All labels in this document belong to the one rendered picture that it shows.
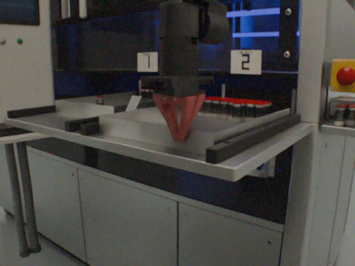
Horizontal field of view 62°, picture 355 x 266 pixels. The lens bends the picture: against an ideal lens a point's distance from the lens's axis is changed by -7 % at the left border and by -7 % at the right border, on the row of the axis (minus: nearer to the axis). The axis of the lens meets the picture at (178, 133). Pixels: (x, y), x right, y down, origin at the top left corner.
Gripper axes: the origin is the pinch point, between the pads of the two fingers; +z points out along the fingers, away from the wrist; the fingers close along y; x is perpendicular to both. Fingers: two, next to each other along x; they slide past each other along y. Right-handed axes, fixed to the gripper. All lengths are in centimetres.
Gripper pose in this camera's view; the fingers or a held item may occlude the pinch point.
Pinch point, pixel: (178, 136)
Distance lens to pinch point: 48.7
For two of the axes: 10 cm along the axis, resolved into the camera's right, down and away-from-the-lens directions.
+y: 6.0, -1.6, 7.8
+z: 0.0, 9.8, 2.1
